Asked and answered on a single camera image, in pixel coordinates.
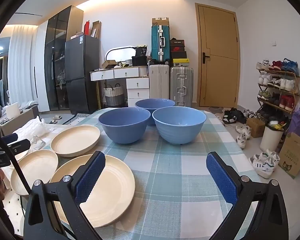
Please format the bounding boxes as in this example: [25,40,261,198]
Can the white suitcase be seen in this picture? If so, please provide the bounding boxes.
[149,64,170,100]

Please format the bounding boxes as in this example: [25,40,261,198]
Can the black storage basket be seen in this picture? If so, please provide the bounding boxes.
[132,56,148,67]

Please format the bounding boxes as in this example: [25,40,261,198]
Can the large brown cardboard box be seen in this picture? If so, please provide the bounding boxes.
[0,107,39,137]

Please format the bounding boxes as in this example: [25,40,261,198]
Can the black refrigerator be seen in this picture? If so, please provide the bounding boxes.
[64,34,100,114]

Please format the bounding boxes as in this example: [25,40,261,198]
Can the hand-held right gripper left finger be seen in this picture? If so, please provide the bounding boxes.
[24,151,107,240]

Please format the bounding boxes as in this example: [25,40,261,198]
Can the white plastic bag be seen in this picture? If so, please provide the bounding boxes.
[14,117,56,140]

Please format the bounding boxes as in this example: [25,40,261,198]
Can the black paper bag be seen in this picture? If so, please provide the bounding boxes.
[134,45,148,57]

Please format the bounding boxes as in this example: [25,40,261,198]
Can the dark glass door cabinet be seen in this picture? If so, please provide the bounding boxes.
[44,5,84,111]

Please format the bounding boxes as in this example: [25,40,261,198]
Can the teal suitcase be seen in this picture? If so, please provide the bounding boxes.
[150,25,171,64]

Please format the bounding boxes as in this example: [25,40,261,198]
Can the rows of assorted shoes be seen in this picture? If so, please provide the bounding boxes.
[255,58,300,123]

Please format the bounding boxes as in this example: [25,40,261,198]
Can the oval mirror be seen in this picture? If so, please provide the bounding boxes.
[105,45,138,64]

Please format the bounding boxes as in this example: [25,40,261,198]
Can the grey white woven basket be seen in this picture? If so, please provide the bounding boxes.
[103,84,125,107]

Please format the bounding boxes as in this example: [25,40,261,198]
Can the silver suitcase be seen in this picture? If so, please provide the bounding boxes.
[169,66,194,107]

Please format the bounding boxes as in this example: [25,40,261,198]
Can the teal checked tablecloth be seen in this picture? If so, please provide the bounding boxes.
[57,107,263,240]

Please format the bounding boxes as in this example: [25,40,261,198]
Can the clear phone stand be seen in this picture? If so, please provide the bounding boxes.
[30,135,46,150]

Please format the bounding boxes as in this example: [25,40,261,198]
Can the wooden shoe rack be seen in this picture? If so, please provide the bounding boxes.
[256,66,300,120]

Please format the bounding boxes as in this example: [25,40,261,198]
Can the ribbed blue bowl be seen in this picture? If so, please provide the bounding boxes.
[152,106,207,145]

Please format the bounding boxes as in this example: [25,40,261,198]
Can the yellow black shoe box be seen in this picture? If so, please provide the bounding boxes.
[172,58,190,67]

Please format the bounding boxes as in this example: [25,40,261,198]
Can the open flat cardboard box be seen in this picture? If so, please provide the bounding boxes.
[90,20,102,39]

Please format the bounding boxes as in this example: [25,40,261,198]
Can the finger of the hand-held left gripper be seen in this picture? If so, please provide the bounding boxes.
[0,133,18,144]
[5,139,31,157]

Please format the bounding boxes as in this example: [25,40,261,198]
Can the white vanity desk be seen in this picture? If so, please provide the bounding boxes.
[90,66,150,108]

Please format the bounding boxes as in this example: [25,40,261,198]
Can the scattered sneakers group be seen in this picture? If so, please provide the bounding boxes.
[221,107,280,179]

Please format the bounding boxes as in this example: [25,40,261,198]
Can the wooden door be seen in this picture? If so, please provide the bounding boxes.
[195,3,241,108]

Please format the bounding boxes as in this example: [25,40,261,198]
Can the white curtain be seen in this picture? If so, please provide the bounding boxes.
[7,25,38,105]

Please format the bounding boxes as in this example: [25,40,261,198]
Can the black cable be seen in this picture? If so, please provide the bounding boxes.
[0,126,32,197]

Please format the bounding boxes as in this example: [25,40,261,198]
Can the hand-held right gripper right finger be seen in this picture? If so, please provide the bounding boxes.
[206,151,289,240]

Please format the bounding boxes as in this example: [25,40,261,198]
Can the white trash bin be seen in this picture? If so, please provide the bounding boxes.
[260,121,285,153]

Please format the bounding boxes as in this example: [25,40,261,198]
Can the small brown cardboard box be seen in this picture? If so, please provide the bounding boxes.
[246,117,265,138]

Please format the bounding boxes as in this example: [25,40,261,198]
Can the cat print cardboard box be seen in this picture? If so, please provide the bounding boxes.
[278,132,300,179]

